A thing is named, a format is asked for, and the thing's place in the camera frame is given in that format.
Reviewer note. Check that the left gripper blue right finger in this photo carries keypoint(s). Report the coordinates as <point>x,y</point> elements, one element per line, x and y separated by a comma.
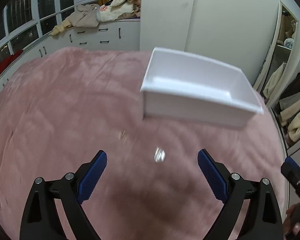
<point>263,218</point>

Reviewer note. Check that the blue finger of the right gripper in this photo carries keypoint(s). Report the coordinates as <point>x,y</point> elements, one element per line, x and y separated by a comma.
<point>291,171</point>

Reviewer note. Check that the open wardrobe with clothes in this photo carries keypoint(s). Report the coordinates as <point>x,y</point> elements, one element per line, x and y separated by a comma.
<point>286,109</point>

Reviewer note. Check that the pink fuzzy bed blanket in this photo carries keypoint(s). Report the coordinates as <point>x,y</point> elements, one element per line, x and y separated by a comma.
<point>58,111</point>

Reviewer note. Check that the silver ingot charm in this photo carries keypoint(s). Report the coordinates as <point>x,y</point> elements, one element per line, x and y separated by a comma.
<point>159,155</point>

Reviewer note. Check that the white framed standing mirror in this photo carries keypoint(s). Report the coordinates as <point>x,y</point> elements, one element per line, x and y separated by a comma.
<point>278,54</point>

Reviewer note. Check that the red cloth on sill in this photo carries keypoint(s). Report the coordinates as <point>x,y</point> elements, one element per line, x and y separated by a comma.
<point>7,60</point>

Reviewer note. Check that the white plastic storage bin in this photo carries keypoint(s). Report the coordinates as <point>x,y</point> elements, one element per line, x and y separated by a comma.
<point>187,86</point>

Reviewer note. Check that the white drawer cabinet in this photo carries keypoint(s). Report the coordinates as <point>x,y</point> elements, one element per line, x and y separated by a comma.
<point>119,35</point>

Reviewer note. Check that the white framed window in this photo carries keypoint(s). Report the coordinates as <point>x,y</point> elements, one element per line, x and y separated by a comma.
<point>22,22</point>

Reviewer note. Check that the pile of beige clothes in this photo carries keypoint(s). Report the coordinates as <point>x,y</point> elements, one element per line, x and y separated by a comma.
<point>91,15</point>

